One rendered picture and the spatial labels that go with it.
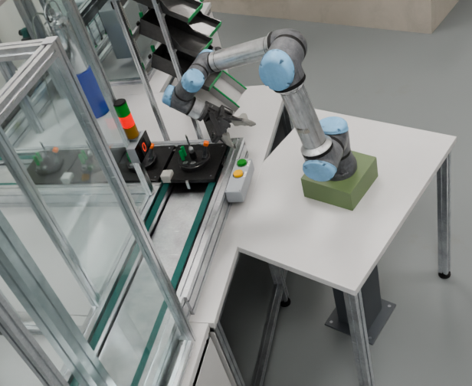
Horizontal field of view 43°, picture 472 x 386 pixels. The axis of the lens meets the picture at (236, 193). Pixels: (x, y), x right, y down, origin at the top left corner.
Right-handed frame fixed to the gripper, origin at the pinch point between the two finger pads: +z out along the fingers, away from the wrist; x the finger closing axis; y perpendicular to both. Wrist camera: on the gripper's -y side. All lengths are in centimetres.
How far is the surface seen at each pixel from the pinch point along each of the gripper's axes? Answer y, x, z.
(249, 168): 5.0, 17.8, 11.6
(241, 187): -7.2, 17.8, 9.1
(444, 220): 15, 3, 107
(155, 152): 21, 48, -21
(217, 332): -65, 32, 13
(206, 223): -26.3, 24.9, -0.5
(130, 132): -5.4, 18.2, -39.8
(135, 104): 82, 79, -32
